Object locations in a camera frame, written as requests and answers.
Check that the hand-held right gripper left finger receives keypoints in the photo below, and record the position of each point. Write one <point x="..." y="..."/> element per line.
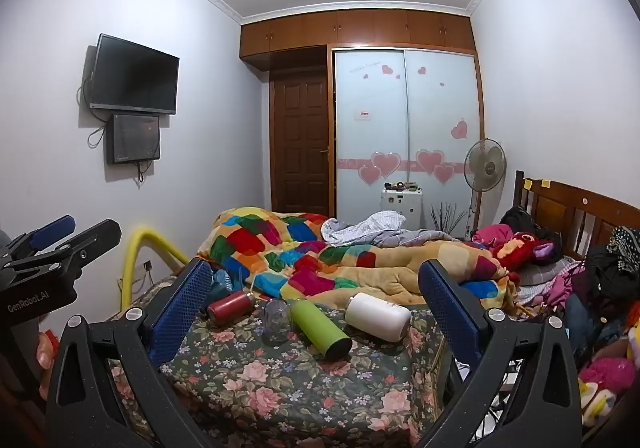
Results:
<point x="181" y="310"/>

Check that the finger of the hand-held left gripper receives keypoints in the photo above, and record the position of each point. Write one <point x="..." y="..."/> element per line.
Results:
<point x="95" y="235"/>
<point x="52" y="228"/>

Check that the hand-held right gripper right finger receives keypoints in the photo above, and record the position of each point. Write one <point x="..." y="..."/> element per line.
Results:
<point x="452" y="315"/>

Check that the clear glass cup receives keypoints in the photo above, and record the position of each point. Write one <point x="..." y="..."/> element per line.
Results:
<point x="276" y="325"/>

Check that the person's left hand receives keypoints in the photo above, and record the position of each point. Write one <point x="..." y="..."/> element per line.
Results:
<point x="46" y="352"/>

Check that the yellow foam tube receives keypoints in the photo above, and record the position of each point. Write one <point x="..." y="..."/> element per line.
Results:
<point x="131" y="258"/>

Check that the red metal bottle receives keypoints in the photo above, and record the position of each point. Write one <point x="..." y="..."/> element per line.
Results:
<point x="229" y="308"/>

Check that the blue bottle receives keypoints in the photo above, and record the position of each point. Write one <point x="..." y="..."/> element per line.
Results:
<point x="225" y="284"/>

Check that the white bottle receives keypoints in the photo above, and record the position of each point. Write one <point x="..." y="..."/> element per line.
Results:
<point x="377" y="317"/>

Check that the grey purple sheet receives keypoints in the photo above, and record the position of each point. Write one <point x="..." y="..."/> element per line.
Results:
<point x="425" y="237"/>

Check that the pink garment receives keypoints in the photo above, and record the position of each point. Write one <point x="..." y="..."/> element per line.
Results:
<point x="492" y="234"/>

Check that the red plush toy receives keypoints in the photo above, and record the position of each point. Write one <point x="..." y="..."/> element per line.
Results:
<point x="520" y="250"/>

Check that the dried branches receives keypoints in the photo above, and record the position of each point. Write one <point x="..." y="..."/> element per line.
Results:
<point x="447" y="218"/>

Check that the black bag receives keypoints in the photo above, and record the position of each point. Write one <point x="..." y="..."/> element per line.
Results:
<point x="517" y="220"/>

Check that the pile of mixed clothes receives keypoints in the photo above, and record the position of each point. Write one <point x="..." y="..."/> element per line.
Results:
<point x="565" y="288"/>

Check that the small white appliance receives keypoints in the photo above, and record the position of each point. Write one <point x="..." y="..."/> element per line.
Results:
<point x="401" y="210"/>

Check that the floral bed sheet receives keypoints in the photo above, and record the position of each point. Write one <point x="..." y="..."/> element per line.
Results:
<point x="280" y="388"/>

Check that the grey plaid cloth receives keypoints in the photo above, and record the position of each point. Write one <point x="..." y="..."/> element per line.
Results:
<point x="360" y="228"/>

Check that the green bottle with black cap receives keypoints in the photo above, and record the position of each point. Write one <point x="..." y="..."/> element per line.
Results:
<point x="320" y="328"/>

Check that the colourful patchwork blanket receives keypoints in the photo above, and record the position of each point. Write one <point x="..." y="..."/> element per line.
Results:
<point x="310" y="263"/>

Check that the standing fan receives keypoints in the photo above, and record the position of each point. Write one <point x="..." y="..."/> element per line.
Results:
<point x="484" y="165"/>

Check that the wooden headboard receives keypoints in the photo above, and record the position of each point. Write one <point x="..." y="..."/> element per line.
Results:
<point x="575" y="210"/>

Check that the pink fluffy toy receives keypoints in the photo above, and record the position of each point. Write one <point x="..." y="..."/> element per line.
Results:
<point x="607" y="372"/>

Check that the black patterned garment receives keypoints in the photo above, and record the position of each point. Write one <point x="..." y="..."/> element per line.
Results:
<point x="615" y="263"/>

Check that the frosted glass sliding wardrobe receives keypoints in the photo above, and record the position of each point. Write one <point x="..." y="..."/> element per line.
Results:
<point x="407" y="128"/>

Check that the brown wooden door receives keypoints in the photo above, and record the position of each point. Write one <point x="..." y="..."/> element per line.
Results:
<point x="300" y="143"/>

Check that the wooden overhead cabinet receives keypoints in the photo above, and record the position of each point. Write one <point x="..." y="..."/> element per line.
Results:
<point x="350" y="30"/>

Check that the small black wall monitor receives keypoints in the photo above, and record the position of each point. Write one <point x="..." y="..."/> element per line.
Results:
<point x="134" y="139"/>

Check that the black wall television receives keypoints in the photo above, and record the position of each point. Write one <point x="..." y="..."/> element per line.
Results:
<point x="134" y="75"/>

